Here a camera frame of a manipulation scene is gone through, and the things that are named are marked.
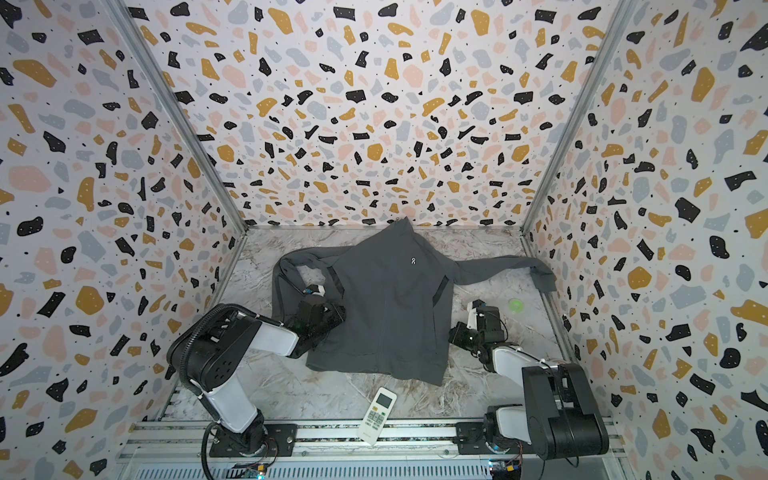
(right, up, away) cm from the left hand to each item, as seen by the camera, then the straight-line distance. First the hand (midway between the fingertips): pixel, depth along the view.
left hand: (347, 303), depth 96 cm
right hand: (+31, -6, -4) cm, 32 cm away
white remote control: (+11, -25, -19) cm, 34 cm away
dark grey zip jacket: (+15, +3, +3) cm, 16 cm away
